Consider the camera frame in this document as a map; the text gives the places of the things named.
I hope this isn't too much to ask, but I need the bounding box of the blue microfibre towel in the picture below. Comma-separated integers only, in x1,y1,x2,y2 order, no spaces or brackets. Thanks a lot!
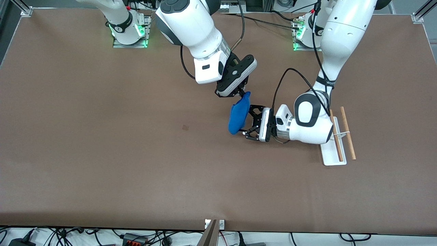
228,91,251,135

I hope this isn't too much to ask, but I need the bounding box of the white rack with wooden rods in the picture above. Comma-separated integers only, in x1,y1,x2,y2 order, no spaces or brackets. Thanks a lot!
320,107,357,166

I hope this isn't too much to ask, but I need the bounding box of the white power strip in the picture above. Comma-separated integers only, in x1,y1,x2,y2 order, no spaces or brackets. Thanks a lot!
221,0,247,13

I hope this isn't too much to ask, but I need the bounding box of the grey aluminium bar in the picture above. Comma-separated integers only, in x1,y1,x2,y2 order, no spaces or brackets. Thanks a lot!
197,220,219,246

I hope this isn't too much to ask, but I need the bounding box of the black adapter with orange plugs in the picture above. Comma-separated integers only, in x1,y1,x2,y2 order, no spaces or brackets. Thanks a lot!
122,233,148,246

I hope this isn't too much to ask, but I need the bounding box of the diagonal aluminium extrusion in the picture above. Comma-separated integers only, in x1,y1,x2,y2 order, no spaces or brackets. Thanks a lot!
415,0,437,19

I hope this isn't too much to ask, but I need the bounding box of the black power adapter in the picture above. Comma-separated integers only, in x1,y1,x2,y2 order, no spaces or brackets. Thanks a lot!
9,238,36,246

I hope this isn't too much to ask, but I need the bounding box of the right arm black wrist cable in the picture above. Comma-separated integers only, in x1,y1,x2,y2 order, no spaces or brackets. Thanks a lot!
180,0,245,81

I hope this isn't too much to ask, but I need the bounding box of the long black table cable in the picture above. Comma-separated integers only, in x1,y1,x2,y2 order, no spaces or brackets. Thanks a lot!
221,13,302,30

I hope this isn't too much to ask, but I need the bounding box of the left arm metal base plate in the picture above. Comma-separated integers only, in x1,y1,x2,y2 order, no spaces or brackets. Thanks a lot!
293,40,323,52

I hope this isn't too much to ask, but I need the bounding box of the short black table cable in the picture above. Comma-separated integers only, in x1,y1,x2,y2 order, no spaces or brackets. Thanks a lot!
271,10,303,22

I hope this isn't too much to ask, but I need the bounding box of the metal table edge bracket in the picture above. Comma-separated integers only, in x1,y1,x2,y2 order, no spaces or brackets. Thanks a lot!
205,219,225,230

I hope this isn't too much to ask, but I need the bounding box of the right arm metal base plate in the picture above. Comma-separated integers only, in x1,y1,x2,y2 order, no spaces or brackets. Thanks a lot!
113,14,152,49

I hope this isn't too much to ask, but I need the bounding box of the looped black floor cable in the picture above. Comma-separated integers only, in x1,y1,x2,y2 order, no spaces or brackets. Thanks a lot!
339,233,372,242

